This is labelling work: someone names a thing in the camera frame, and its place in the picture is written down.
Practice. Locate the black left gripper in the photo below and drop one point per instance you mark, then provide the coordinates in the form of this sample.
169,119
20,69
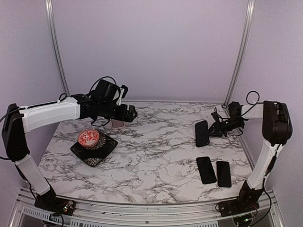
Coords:
122,117

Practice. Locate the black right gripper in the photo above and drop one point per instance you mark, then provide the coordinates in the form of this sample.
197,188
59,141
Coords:
218,131

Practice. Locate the black phone case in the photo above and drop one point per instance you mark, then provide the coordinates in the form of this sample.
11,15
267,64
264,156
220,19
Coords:
201,134

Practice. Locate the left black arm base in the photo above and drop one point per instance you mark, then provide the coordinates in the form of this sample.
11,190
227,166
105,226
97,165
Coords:
50,202

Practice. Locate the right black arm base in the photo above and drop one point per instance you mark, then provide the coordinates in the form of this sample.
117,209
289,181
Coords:
246,201

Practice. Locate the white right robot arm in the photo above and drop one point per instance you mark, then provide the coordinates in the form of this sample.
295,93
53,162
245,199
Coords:
276,131

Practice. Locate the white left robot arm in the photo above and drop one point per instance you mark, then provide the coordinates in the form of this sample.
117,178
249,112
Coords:
20,120

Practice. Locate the middle black smartphone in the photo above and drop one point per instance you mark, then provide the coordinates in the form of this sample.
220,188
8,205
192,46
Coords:
206,170

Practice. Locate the black smartphone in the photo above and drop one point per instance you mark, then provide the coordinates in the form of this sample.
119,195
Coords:
223,174
206,170

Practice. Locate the red white patterned bowl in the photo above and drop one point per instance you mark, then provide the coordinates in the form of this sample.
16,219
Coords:
88,138

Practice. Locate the rightmost black smartphone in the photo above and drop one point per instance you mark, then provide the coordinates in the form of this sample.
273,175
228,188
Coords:
223,174

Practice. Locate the black square patterned plate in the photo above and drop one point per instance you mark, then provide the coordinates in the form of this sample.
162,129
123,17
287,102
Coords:
94,155

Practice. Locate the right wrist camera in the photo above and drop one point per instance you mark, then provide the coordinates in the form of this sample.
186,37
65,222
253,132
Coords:
216,116

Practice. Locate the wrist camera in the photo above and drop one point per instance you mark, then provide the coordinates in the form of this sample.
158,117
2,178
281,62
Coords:
216,116
122,91

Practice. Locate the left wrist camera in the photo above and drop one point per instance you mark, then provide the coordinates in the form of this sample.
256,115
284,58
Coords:
122,91

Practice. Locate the right aluminium frame post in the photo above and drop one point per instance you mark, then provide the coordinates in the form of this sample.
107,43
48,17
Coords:
242,49

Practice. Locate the aluminium frame post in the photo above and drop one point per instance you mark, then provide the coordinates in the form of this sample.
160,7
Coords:
242,49
55,45

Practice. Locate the front aluminium rail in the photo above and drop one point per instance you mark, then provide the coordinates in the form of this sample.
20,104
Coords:
106,214

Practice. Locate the left aluminium frame post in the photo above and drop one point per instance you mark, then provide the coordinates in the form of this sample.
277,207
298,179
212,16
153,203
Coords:
55,45

